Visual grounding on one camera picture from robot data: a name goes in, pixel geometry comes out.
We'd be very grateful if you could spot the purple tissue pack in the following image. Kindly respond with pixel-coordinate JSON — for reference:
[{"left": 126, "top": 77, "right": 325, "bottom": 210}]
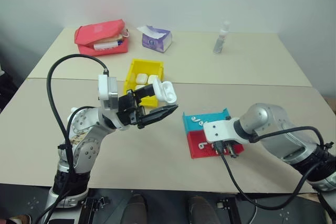
[{"left": 136, "top": 25, "right": 173, "bottom": 53}]

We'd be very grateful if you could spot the black metal frame bracket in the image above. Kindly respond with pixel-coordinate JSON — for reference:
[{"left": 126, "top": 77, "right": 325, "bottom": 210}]
[
  {"left": 78, "top": 196, "right": 111, "bottom": 224},
  {"left": 214, "top": 197, "right": 242, "bottom": 224}
]

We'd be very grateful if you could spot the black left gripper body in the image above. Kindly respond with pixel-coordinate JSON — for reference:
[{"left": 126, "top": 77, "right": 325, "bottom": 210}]
[{"left": 116, "top": 90, "right": 147, "bottom": 130}]

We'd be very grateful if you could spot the red plastic tray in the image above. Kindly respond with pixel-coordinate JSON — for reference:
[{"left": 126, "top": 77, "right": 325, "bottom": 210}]
[{"left": 185, "top": 129, "right": 245, "bottom": 159}]

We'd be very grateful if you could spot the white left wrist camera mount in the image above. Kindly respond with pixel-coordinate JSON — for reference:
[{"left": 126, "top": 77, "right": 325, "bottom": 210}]
[{"left": 97, "top": 74, "right": 118, "bottom": 112}]

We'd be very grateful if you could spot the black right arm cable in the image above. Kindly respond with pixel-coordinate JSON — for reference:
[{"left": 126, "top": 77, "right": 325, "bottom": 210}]
[{"left": 216, "top": 126, "right": 334, "bottom": 211}]

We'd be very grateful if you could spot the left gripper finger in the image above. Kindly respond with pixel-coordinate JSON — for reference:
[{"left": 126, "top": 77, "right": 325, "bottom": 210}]
[
  {"left": 132, "top": 84, "right": 158, "bottom": 102},
  {"left": 137, "top": 104, "right": 180, "bottom": 130}
]

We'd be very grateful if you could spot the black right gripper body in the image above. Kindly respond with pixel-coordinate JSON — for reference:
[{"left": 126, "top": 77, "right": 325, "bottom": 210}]
[{"left": 211, "top": 140, "right": 239, "bottom": 159}]

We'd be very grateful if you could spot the clear spray bottle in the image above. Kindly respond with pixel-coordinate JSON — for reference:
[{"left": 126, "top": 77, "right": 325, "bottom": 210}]
[{"left": 213, "top": 20, "right": 232, "bottom": 56}]

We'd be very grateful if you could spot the red fabric pouch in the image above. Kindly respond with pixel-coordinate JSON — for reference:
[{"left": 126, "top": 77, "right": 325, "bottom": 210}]
[{"left": 73, "top": 18, "right": 131, "bottom": 57}]

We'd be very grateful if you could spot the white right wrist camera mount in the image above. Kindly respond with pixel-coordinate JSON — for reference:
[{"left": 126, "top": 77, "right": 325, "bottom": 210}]
[{"left": 203, "top": 119, "right": 253, "bottom": 145}]

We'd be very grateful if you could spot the blue plastic tray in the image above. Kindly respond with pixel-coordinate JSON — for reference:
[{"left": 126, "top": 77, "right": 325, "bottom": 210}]
[{"left": 182, "top": 107, "right": 232, "bottom": 133}]

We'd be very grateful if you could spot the white box with red print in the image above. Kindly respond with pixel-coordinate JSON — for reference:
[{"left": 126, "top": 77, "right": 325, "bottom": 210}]
[{"left": 93, "top": 41, "right": 119, "bottom": 51}]

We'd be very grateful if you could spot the yellow plastic bin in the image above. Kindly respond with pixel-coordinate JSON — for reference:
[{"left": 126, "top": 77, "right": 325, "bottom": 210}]
[{"left": 123, "top": 58, "right": 165, "bottom": 108}]

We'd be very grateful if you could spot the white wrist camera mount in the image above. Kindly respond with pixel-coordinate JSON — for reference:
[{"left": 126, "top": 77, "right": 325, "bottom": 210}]
[
  {"left": 203, "top": 119, "right": 253, "bottom": 145},
  {"left": 97, "top": 74, "right": 118, "bottom": 112}
]

